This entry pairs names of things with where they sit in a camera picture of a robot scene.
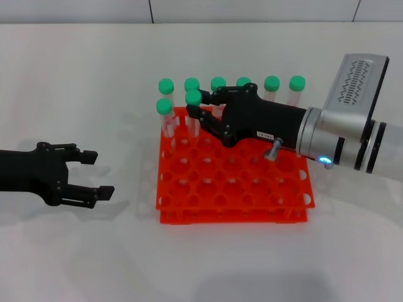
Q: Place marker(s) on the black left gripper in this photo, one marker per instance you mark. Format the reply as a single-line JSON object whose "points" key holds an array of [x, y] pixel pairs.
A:
{"points": [[34, 173]]}

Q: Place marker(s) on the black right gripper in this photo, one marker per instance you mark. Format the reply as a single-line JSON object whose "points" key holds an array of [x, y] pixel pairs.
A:
{"points": [[264, 122]]}

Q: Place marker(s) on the green capped clear test tube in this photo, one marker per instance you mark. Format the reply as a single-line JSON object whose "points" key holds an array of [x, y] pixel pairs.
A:
{"points": [[164, 106], [243, 80], [272, 83], [166, 86], [218, 82], [192, 83], [297, 83], [193, 97]]}

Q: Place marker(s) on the orange test tube rack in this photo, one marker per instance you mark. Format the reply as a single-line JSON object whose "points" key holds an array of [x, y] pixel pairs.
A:
{"points": [[233, 179]]}

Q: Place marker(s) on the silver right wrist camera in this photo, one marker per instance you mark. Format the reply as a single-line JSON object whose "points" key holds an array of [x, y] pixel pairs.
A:
{"points": [[355, 94]]}

